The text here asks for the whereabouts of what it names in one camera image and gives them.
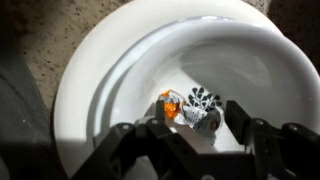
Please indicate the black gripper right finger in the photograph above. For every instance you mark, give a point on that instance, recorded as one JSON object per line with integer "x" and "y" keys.
{"x": 259, "y": 140}

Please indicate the orange white wrapper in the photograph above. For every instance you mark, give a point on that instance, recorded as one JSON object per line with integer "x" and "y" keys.
{"x": 199, "y": 111}

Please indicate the white saucer plate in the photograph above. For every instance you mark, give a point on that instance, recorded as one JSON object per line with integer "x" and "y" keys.
{"x": 104, "y": 45}

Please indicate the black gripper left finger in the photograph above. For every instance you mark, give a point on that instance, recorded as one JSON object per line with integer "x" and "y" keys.
{"x": 172, "y": 156}

